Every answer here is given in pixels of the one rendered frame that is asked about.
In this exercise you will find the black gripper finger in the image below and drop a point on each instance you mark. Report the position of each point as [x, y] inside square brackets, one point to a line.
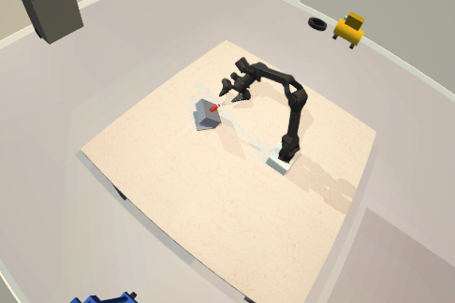
[238, 97]
[223, 91]

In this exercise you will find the grey sloped panel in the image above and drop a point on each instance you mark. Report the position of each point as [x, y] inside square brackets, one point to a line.
[205, 118]

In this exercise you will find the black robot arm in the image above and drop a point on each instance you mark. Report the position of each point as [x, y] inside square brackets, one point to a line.
[297, 100]

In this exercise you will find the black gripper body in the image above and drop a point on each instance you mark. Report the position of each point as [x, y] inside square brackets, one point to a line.
[239, 86]

